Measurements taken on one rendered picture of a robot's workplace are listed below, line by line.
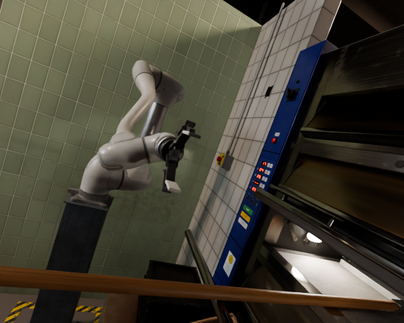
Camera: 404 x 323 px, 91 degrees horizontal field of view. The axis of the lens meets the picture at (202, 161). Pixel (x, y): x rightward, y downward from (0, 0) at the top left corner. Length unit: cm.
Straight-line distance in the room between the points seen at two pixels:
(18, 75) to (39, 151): 48
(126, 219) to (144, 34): 141
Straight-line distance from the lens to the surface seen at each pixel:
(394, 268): 57
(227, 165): 142
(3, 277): 51
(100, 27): 174
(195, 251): 74
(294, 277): 91
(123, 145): 74
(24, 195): 187
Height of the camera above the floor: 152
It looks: 5 degrees down
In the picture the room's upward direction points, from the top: 20 degrees clockwise
